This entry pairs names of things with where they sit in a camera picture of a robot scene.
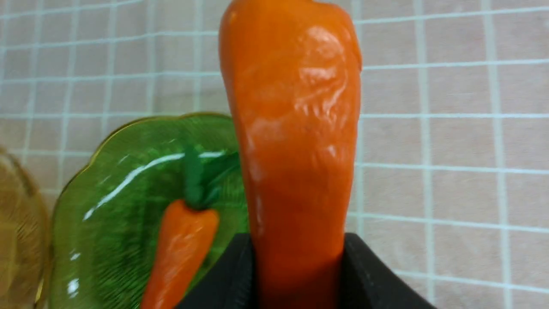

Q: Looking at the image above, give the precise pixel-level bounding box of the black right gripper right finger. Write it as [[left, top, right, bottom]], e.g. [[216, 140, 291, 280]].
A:
[[341, 233, 434, 309]]

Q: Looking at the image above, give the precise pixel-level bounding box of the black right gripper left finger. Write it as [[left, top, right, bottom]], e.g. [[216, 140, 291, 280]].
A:
[[176, 233, 258, 309]]

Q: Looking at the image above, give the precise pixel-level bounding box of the orange toy carrot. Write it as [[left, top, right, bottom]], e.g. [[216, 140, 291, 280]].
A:
[[140, 146, 240, 309], [218, 0, 362, 309]]

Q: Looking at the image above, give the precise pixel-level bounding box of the pink checkered tablecloth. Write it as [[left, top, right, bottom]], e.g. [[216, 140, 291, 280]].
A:
[[1, 0, 549, 309]]

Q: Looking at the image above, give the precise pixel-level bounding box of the green glass plate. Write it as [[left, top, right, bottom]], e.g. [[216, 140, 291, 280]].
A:
[[49, 113, 249, 309]]

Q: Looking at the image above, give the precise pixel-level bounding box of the amber glass plate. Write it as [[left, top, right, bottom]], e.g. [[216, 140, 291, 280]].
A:
[[0, 148, 51, 309]]

